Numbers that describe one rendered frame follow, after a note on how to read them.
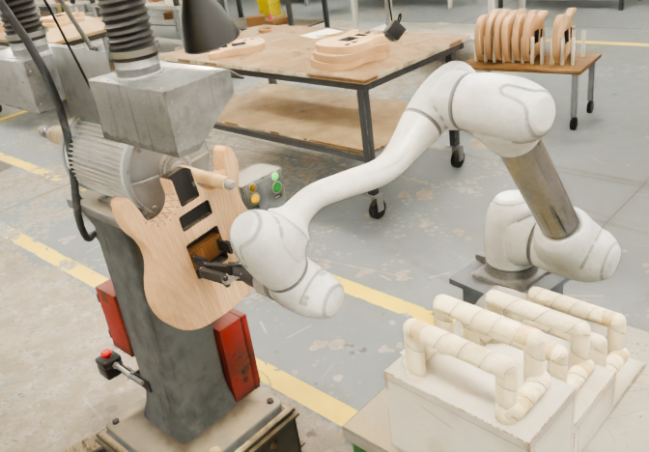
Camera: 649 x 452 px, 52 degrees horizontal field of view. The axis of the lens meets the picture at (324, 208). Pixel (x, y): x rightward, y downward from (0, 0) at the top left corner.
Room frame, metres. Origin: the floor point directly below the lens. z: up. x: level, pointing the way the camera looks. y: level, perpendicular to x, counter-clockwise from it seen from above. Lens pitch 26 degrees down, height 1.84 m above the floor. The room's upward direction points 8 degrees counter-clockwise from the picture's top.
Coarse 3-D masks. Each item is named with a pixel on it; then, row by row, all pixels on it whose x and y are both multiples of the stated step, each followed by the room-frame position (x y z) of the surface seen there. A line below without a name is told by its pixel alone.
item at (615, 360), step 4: (624, 348) 1.01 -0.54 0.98; (612, 352) 1.00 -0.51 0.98; (616, 352) 1.00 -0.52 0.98; (620, 352) 1.00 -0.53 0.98; (624, 352) 1.00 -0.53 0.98; (628, 352) 1.00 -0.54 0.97; (608, 356) 0.99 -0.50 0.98; (612, 356) 0.99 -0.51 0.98; (616, 356) 0.98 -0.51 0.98; (620, 356) 0.99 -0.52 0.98; (624, 356) 0.99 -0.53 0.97; (628, 356) 0.99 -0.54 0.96; (608, 360) 0.98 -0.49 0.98; (612, 360) 0.98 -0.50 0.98; (616, 360) 0.98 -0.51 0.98; (620, 360) 0.98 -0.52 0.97; (624, 360) 0.98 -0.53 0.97; (608, 364) 0.97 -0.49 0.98; (612, 364) 0.97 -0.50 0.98; (616, 364) 0.97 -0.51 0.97; (620, 364) 0.97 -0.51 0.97; (608, 368) 0.96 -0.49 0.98; (612, 368) 0.96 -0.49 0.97; (616, 368) 0.96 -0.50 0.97; (620, 368) 0.97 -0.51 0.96; (616, 372) 0.96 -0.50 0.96
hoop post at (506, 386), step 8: (496, 376) 0.74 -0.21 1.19; (504, 376) 0.73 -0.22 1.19; (512, 376) 0.73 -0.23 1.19; (496, 384) 0.74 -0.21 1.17; (504, 384) 0.73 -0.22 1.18; (512, 384) 0.73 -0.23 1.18; (496, 392) 0.74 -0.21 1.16; (504, 392) 0.73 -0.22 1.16; (512, 392) 0.73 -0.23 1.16; (496, 400) 0.74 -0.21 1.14; (504, 400) 0.73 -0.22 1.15; (512, 400) 0.73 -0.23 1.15; (496, 408) 0.74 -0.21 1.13; (504, 408) 0.73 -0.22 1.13; (496, 416) 0.74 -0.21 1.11; (504, 416) 0.73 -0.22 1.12; (504, 424) 0.73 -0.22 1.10; (512, 424) 0.73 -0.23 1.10
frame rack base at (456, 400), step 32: (416, 384) 0.84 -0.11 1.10; (448, 384) 0.83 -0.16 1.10; (480, 384) 0.82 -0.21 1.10; (416, 416) 0.84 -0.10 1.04; (448, 416) 0.79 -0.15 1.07; (480, 416) 0.75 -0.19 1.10; (544, 416) 0.74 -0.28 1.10; (416, 448) 0.85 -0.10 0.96; (448, 448) 0.80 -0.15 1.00; (480, 448) 0.75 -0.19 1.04; (512, 448) 0.71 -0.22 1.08; (544, 448) 0.72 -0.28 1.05
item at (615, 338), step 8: (608, 328) 1.01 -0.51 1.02; (616, 328) 1.00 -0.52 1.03; (624, 328) 1.00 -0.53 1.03; (608, 336) 1.01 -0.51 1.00; (616, 336) 1.00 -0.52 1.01; (624, 336) 1.00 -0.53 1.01; (608, 344) 1.01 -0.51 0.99; (616, 344) 1.00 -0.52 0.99; (624, 344) 1.01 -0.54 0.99; (608, 352) 1.01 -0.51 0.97
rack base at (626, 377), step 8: (552, 336) 1.11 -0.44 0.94; (560, 344) 1.09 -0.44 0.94; (568, 344) 1.08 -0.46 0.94; (568, 352) 1.06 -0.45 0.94; (632, 360) 1.01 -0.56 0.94; (624, 368) 0.99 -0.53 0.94; (632, 368) 0.99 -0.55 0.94; (640, 368) 0.98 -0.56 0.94; (616, 376) 0.97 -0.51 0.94; (624, 376) 0.97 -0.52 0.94; (632, 376) 0.97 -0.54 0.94; (616, 384) 0.95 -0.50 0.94; (624, 384) 0.95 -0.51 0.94; (632, 384) 0.95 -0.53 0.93; (616, 392) 0.93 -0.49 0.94; (624, 392) 0.93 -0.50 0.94; (616, 400) 0.91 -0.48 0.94
